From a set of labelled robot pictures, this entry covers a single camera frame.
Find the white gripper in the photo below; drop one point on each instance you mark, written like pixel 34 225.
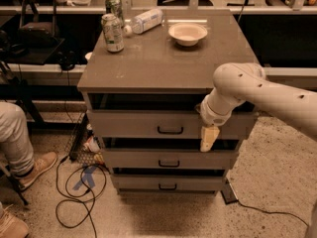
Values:
pixel 213 117

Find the grey top drawer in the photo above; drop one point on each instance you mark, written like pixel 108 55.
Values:
pixel 169 125

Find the grey drawer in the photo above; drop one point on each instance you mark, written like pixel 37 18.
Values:
pixel 167 183
pixel 169 125
pixel 146 159

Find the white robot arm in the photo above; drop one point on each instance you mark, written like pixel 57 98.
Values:
pixel 235 83

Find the grey bottom drawer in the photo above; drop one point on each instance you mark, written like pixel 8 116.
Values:
pixel 167 183

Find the grey drawer cabinet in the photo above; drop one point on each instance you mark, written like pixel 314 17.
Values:
pixel 154 73

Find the grey middle drawer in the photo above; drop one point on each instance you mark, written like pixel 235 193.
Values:
pixel 146 159

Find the black power adapter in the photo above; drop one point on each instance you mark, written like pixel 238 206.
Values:
pixel 228 193

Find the white bowl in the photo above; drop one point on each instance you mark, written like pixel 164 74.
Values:
pixel 187 34

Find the blue tape cross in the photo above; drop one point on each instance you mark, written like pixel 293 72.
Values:
pixel 86 177

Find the clear plastic water bottle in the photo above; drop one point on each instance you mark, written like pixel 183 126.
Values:
pixel 143 22

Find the green soda can front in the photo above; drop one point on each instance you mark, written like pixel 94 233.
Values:
pixel 112 33

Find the green soda can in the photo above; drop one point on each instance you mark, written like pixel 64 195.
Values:
pixel 115 7
pixel 112 33

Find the black headphones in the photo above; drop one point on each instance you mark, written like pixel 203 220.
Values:
pixel 66 61

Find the green soda can rear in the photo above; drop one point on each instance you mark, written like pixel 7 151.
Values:
pixel 115 7

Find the tan boot upper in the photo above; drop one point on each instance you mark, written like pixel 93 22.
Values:
pixel 40 166

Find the tan boot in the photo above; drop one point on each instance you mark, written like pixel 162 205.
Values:
pixel 12 226
pixel 40 166

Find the person leg beige trousers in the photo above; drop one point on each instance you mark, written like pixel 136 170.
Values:
pixel 14 139

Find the black bag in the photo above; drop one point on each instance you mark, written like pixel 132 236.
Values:
pixel 37 34

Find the tan boot lower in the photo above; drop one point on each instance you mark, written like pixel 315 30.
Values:
pixel 12 226

